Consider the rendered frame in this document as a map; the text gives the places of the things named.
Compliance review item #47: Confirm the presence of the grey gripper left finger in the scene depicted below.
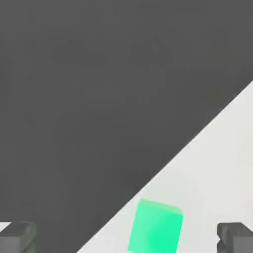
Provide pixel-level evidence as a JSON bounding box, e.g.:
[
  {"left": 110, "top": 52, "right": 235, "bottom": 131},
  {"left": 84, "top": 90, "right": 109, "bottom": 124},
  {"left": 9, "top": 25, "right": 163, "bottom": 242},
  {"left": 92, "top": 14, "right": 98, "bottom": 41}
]
[{"left": 0, "top": 221, "right": 38, "bottom": 253}]

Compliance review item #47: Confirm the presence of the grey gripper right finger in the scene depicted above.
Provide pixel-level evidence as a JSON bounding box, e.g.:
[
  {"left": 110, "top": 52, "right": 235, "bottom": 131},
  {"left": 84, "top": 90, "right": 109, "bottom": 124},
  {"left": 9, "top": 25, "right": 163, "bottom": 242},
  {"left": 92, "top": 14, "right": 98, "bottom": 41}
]
[{"left": 216, "top": 222, "right": 253, "bottom": 253}]

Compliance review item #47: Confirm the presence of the small green cube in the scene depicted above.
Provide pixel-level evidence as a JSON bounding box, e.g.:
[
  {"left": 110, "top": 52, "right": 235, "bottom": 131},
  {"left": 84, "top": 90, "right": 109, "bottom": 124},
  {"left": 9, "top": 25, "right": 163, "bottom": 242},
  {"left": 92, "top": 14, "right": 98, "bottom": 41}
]
[{"left": 127, "top": 198, "right": 184, "bottom": 253}]

